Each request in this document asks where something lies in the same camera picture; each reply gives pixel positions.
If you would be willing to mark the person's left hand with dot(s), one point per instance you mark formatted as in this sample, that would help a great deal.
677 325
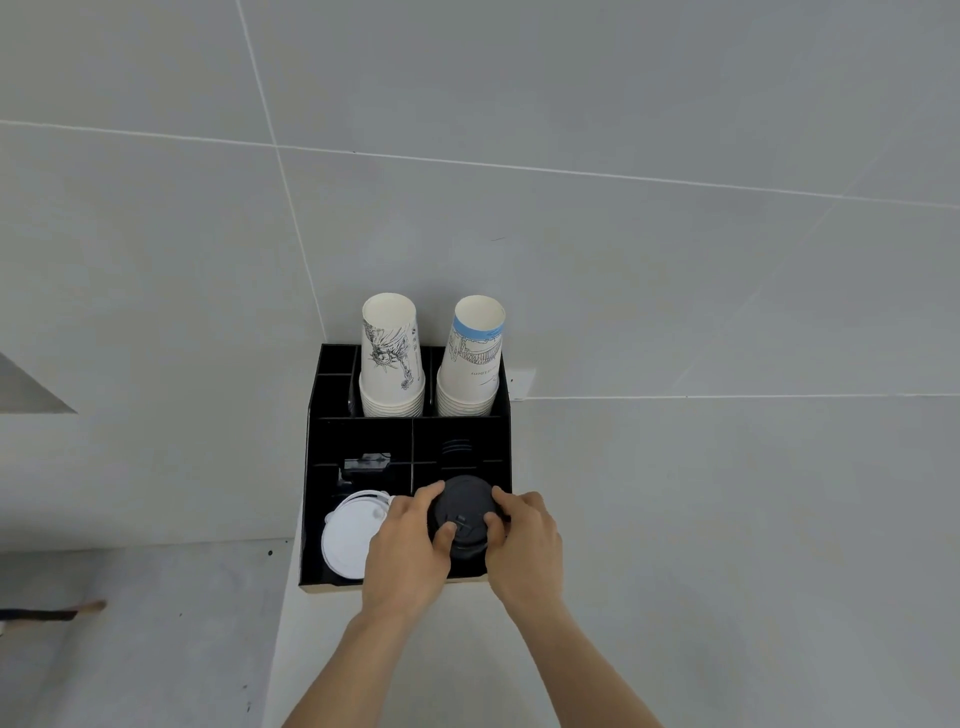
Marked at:
401 559

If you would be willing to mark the person's right hand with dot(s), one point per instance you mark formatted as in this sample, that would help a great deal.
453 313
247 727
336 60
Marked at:
529 559

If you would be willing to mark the person's right thumb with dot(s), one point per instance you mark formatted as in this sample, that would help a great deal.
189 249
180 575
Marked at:
493 531

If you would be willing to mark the person's left thumb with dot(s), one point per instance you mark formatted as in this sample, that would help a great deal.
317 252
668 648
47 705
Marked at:
444 535

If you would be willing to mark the tall stack of black lids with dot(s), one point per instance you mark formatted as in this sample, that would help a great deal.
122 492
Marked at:
465 506

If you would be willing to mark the person's right forearm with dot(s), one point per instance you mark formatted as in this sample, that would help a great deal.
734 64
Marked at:
585 667

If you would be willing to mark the person's left forearm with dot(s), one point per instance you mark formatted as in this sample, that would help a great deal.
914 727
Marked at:
360 675

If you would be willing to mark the short stack of black lids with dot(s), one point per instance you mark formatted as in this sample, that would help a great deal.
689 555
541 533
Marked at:
456 448

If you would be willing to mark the stack of white cup lids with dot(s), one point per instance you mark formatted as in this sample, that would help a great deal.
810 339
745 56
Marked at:
349 532

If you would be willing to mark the small black packets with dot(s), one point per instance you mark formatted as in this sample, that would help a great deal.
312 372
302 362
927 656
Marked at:
365 463

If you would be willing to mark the black compartment organizer box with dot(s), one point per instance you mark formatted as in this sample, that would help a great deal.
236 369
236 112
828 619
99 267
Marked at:
375 439

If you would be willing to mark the stack of blue-band paper cups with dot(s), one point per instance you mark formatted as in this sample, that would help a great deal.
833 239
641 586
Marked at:
474 352

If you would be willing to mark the stack of sketch-print paper cups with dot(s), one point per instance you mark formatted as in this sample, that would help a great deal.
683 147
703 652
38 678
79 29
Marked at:
388 352

